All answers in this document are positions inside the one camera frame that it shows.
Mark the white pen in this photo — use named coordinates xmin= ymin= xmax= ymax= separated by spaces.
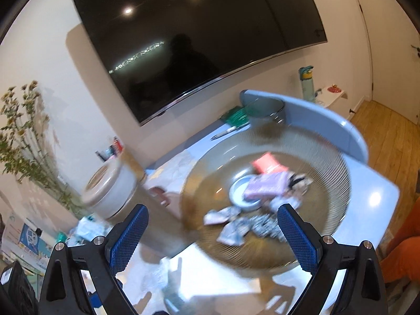
xmin=211 ymin=125 xmax=238 ymax=140

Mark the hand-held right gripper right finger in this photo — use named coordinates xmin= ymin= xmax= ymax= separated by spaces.
xmin=277 ymin=203 xmax=388 ymax=315

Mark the checkered scrunchie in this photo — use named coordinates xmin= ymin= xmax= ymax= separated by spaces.
xmin=249 ymin=214 xmax=280 ymax=241

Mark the glass vase with green stems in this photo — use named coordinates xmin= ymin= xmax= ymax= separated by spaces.
xmin=0 ymin=80 xmax=85 ymax=219

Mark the black white scrunchie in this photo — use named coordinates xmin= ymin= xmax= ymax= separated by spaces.
xmin=288 ymin=174 xmax=313 ymax=191

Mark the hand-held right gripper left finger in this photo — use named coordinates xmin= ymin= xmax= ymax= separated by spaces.
xmin=39 ymin=203 xmax=150 ymax=315

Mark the white wall shelf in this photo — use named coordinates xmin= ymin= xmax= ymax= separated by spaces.
xmin=314 ymin=85 xmax=349 ymax=109

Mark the black television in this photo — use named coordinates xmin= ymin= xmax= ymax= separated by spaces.
xmin=67 ymin=0 xmax=329 ymax=127

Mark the round mesh basket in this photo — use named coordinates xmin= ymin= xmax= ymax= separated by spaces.
xmin=180 ymin=127 xmax=352 ymax=270

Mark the purple wet wipes packet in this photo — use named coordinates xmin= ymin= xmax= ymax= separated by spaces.
xmin=244 ymin=171 xmax=290 ymax=201

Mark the blue cover book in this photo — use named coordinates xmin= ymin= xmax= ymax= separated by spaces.
xmin=18 ymin=224 xmax=50 ymax=260

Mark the white door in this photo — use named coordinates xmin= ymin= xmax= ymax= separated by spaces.
xmin=344 ymin=0 xmax=420 ymax=112

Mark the teal water bottle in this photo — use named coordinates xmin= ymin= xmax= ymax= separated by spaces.
xmin=297 ymin=66 xmax=316 ymax=103

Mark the bamboo pen holder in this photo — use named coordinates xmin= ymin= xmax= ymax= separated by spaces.
xmin=117 ymin=152 xmax=147 ymax=185

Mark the orange clay zip bag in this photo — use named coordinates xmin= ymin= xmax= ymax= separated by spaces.
xmin=252 ymin=152 xmax=280 ymax=175

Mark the light blue round bowl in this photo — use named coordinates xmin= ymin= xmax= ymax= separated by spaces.
xmin=229 ymin=176 xmax=264 ymax=214

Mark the row of books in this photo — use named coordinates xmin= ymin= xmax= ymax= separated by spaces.
xmin=0 ymin=215 xmax=58 ymax=273

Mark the grey patterned cloth piece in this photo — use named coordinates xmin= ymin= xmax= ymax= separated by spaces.
xmin=203 ymin=206 xmax=244 ymax=226
xmin=217 ymin=220 xmax=250 ymax=247

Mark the orange cloth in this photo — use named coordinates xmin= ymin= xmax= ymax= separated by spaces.
xmin=380 ymin=196 xmax=420 ymax=283

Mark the green flat packet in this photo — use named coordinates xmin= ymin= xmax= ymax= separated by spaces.
xmin=220 ymin=106 xmax=251 ymax=127

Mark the beige thermos cup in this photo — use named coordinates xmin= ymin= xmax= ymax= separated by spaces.
xmin=80 ymin=157 xmax=145 ymax=221

